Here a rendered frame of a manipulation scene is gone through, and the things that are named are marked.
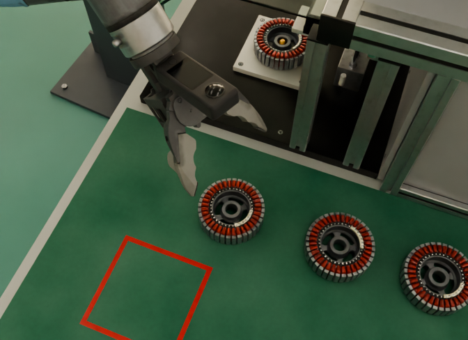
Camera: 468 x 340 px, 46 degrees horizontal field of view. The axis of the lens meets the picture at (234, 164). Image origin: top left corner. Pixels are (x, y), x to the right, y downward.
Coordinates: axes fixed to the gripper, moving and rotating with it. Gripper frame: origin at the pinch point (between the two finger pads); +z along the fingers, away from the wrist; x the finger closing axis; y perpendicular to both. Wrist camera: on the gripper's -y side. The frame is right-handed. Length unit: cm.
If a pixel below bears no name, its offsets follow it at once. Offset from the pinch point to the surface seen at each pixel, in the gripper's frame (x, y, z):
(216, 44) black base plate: -24.3, 33.0, -6.5
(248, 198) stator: -3.0, 9.8, 11.6
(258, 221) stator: -1.0, 7.0, 14.5
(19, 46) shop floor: -16, 163, -19
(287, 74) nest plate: -27.7, 20.1, 3.4
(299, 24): -31.6, 14.8, -4.9
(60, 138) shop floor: -1, 128, 11
